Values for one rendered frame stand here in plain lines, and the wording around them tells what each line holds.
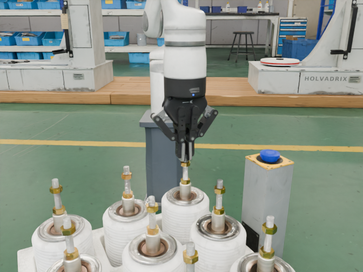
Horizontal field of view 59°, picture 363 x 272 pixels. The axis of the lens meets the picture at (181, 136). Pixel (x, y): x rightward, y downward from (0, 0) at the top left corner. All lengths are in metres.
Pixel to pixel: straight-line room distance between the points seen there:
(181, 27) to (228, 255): 0.37
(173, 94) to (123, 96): 1.95
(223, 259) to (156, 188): 0.56
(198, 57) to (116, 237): 0.34
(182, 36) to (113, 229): 0.34
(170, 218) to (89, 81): 2.07
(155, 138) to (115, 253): 0.46
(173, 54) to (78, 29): 2.15
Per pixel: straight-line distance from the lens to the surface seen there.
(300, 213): 1.13
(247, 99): 2.44
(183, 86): 0.54
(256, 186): 0.68
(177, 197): 0.65
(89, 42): 2.64
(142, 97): 2.46
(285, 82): 2.55
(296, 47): 4.93
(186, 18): 0.54
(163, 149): 1.00
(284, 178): 0.69
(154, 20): 0.93
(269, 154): 0.67
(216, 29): 8.80
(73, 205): 1.17
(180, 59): 0.54
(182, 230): 0.64
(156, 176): 1.04
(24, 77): 2.83
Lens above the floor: 0.58
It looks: 19 degrees down
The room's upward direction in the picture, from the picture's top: straight up
